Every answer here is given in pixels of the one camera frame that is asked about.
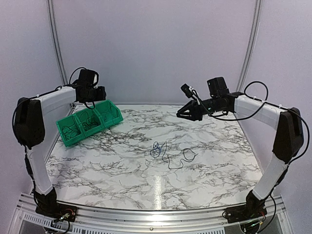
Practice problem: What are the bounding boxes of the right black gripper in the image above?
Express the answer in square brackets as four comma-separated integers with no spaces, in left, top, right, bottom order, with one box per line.
[177,97,225,121]

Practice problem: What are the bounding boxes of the black cable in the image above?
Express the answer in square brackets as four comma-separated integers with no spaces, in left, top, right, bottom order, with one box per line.
[62,125,80,139]
[80,109,100,131]
[161,140,198,170]

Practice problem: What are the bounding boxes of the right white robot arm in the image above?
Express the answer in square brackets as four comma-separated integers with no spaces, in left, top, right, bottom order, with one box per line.
[176,77,311,218]

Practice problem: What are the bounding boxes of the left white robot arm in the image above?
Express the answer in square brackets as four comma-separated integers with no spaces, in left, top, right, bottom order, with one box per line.
[12,67,106,217]

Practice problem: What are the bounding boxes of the right green bin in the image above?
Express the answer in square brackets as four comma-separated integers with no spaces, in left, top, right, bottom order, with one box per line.
[95,100,123,129]

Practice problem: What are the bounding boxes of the green bin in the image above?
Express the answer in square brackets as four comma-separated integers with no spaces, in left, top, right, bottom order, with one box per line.
[95,100,123,129]
[75,108,103,137]
[56,115,84,147]

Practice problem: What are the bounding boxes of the middle green bin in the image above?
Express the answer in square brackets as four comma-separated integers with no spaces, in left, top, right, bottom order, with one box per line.
[75,108,103,137]

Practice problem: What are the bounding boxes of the left green bin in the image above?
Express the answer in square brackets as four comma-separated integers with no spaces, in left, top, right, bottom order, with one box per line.
[56,115,84,147]

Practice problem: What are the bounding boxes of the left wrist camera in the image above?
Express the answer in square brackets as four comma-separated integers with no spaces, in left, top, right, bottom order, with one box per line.
[93,74,98,85]

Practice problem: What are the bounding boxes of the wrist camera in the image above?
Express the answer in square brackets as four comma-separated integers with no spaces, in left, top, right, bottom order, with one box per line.
[181,83,195,99]
[93,74,98,85]

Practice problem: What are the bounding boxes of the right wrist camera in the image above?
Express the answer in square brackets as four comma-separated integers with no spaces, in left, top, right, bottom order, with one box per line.
[181,83,195,99]

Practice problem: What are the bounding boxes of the left corner aluminium post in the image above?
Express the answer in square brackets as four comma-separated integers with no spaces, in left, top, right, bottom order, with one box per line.
[46,0,68,85]

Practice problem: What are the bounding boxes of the corner aluminium post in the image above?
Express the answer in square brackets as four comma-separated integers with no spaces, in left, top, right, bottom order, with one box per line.
[46,0,68,85]
[235,0,263,92]

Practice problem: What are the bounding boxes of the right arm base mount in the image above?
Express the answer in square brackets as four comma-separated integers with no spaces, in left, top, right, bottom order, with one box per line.
[222,191,267,223]

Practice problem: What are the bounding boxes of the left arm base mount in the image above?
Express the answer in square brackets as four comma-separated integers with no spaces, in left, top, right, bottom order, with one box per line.
[34,189,78,222]

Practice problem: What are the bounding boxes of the right corner aluminium post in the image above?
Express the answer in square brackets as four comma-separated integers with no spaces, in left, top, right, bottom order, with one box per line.
[235,0,263,92]

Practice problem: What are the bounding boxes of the aluminium front rail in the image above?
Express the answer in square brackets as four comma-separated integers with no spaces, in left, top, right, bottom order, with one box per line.
[8,194,293,234]

